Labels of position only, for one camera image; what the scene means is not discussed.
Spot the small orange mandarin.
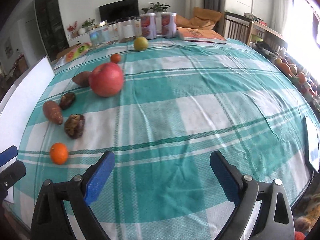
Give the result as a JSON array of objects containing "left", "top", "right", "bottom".
[{"left": 49, "top": 142, "right": 69, "bottom": 165}]

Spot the reddish sweet potato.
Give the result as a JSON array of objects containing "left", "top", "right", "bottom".
[{"left": 42, "top": 100, "right": 63, "bottom": 125}]

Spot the dark brown wrinkled fruit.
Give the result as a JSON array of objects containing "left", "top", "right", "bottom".
[{"left": 64, "top": 114, "right": 85, "bottom": 139}]

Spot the brown sweet potato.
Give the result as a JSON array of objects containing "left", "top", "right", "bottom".
[{"left": 72, "top": 71, "right": 91, "bottom": 87}]

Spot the red apple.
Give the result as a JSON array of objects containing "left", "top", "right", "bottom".
[{"left": 88, "top": 62, "right": 124, "bottom": 98}]

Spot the dark orange mandarin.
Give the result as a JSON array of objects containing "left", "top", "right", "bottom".
[{"left": 110, "top": 54, "right": 121, "bottom": 64}]

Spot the yellow-green citrus fruit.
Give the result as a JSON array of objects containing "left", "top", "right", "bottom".
[{"left": 133, "top": 37, "right": 149, "bottom": 51}]

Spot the white cardboard box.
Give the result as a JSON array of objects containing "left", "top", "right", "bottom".
[{"left": 0, "top": 55, "right": 56, "bottom": 204}]

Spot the fruit pattern snack bag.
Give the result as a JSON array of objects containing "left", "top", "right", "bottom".
[{"left": 53, "top": 42, "right": 92, "bottom": 69}]

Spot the red flower pot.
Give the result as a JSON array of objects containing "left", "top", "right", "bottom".
[{"left": 67, "top": 21, "right": 78, "bottom": 38}]

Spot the white tv cabinet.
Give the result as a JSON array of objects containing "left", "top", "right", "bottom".
[{"left": 68, "top": 33, "right": 90, "bottom": 47}]

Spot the clear jar gold lid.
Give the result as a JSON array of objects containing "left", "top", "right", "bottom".
[{"left": 88, "top": 21, "right": 111, "bottom": 47}]

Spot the small green plant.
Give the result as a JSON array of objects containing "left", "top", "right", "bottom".
[{"left": 81, "top": 18, "right": 95, "bottom": 29}]

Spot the teal plaid tablecloth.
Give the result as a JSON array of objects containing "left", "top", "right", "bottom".
[{"left": 9, "top": 38, "right": 317, "bottom": 239}]

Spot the clear jar black lid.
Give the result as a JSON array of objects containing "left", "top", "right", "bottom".
[{"left": 116, "top": 16, "right": 136, "bottom": 43}]

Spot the black television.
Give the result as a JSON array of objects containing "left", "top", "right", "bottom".
[{"left": 99, "top": 0, "right": 139, "bottom": 23}]

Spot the left red food can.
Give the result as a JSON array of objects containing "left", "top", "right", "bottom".
[{"left": 140, "top": 13, "right": 157, "bottom": 40}]

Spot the red food can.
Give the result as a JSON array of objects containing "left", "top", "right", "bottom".
[
  {"left": 140, "top": 13, "right": 157, "bottom": 40},
  {"left": 161, "top": 12, "right": 177, "bottom": 38}
]

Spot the wooden chair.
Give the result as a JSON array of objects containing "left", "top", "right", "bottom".
[{"left": 223, "top": 12, "right": 254, "bottom": 46}]

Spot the orange book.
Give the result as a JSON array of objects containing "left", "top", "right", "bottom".
[{"left": 177, "top": 27, "right": 227, "bottom": 43}]

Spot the potted green plant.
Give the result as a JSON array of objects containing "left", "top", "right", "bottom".
[{"left": 149, "top": 2, "right": 171, "bottom": 13}]

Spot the right red food can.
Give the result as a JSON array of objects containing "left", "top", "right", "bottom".
[{"left": 161, "top": 12, "right": 177, "bottom": 38}]

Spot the orange armchair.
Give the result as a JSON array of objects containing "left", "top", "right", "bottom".
[{"left": 176, "top": 7, "right": 222, "bottom": 30}]

